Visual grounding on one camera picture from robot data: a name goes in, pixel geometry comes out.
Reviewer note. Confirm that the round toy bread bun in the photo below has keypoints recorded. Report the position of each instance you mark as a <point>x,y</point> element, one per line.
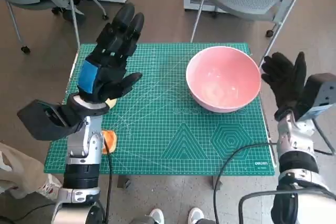
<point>111,102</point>

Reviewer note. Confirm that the green cutting mat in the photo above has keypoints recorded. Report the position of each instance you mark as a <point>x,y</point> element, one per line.
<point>157,129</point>

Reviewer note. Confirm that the pink bowl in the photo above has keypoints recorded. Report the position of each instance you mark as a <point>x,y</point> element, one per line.
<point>223,82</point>

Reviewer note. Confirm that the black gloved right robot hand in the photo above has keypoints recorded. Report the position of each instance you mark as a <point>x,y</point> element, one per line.
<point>286,85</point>

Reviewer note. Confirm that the square toy toast slice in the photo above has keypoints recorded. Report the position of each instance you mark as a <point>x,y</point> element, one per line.
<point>112,141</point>

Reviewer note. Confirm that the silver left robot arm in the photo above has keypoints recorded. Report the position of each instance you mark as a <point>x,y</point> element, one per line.
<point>84,155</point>

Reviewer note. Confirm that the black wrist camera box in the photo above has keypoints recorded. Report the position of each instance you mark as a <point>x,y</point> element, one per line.
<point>320,90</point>
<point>44,121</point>

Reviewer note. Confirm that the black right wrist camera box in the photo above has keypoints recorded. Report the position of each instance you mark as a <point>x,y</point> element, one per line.
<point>320,90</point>

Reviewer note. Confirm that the bare left hand blue tape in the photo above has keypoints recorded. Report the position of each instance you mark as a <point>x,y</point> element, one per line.
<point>110,72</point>

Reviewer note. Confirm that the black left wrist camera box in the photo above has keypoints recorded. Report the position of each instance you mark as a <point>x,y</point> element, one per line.
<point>44,121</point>

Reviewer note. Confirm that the black table leg bracket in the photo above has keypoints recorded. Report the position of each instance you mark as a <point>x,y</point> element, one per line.
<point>216,183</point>
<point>123,182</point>

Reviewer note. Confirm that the white shoe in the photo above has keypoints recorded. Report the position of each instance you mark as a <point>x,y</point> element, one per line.
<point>196,216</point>
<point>157,216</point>

